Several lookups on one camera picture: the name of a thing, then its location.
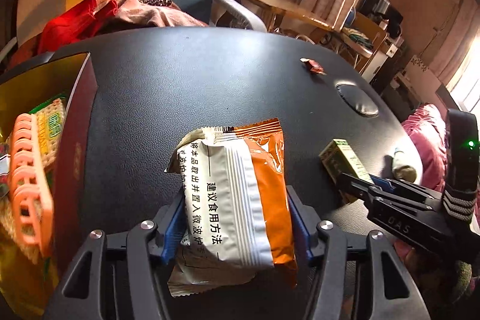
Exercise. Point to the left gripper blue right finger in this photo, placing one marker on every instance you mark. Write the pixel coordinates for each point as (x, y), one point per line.
(309, 243)

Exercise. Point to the person's right hand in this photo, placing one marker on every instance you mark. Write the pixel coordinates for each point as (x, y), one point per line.
(441, 281)

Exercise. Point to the red cloth on chair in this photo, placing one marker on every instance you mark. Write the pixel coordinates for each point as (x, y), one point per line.
(80, 22)

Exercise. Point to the pink cloth on chair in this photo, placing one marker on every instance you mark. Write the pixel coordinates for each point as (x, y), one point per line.
(130, 14)

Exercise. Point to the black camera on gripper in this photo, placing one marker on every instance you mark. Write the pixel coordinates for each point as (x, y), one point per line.
(462, 146)

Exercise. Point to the beige sock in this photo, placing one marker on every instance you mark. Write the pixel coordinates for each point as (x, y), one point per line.
(401, 167)

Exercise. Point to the orange plastic rack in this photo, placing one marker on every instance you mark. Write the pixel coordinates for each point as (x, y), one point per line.
(30, 198)

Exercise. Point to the green white small box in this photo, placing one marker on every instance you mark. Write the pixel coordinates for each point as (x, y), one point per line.
(338, 157)

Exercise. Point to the red and gold gift box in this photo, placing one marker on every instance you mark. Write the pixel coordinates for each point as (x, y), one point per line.
(28, 279)

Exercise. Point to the orange white snack bag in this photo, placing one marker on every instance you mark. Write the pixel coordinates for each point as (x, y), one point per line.
(236, 208)

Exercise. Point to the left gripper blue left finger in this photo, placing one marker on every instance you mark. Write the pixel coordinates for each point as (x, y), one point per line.
(171, 226)

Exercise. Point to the wooden cabinet with items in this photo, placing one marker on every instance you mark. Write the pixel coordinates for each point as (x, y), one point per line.
(387, 33)

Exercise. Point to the wooden side table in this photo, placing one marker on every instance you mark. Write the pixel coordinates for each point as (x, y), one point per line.
(276, 10)

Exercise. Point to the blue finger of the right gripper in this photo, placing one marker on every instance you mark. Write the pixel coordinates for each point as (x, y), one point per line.
(369, 193)
(404, 189)

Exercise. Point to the small red wrapper far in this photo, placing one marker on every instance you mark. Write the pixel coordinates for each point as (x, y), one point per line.
(313, 66)

